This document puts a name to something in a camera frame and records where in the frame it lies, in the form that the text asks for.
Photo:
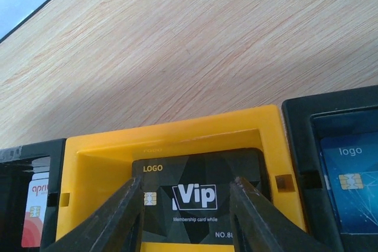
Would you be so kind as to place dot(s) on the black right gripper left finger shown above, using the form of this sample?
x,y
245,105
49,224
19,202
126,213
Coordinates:
x,y
116,226

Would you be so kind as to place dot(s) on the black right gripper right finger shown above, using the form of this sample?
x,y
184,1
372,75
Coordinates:
x,y
257,225

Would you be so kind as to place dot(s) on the black vip card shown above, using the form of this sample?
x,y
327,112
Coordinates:
x,y
187,198

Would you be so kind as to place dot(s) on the black plastic bin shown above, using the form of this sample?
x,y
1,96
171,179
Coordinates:
x,y
18,165

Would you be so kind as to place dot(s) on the white card red circles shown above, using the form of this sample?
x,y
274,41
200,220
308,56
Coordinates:
x,y
35,210

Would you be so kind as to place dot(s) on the black bin with blue cards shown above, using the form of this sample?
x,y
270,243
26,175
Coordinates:
x,y
309,119

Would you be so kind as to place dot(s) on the blue cards stack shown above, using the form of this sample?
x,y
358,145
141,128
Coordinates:
x,y
350,164

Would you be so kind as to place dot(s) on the yellow plastic bin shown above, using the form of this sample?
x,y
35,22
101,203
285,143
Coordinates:
x,y
96,166

